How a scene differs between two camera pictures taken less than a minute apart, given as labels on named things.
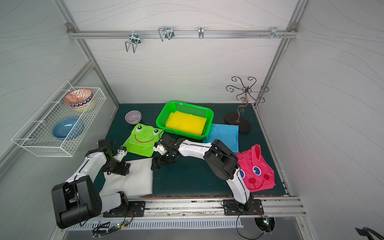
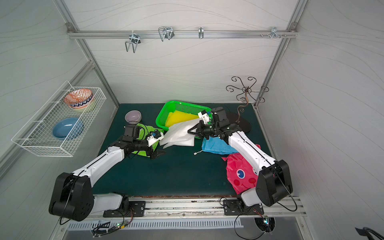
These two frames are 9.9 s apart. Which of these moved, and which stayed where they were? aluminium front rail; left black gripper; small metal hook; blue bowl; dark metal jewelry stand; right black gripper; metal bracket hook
Moved: left black gripper; right black gripper
Stayed: metal bracket hook; small metal hook; aluminium front rail; blue bowl; dark metal jewelry stand
